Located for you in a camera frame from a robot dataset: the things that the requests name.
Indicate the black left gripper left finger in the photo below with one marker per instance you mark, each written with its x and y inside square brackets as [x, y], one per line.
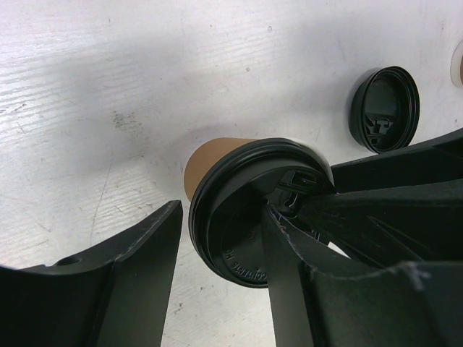
[115, 293]

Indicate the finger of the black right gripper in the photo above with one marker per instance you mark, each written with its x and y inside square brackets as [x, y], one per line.
[428, 162]
[382, 227]

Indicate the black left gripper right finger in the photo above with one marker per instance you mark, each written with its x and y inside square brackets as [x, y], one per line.
[322, 298]

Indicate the black plastic cup lid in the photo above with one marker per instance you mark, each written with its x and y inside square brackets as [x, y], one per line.
[225, 211]

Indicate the brown paper coffee cup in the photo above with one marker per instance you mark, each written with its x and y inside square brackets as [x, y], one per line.
[205, 157]

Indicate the stack of brown paper cups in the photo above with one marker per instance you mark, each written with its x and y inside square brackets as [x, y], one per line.
[456, 65]

